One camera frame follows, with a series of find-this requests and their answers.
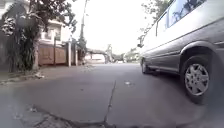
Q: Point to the dark tree with palms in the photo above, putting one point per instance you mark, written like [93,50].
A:
[30,30]

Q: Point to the silver van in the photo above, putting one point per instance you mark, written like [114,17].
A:
[186,43]

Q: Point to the grey asphalt road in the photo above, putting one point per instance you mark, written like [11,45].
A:
[100,96]

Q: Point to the house with brown fence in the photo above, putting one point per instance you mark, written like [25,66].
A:
[53,46]

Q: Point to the pole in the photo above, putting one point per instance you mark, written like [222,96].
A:
[82,30]

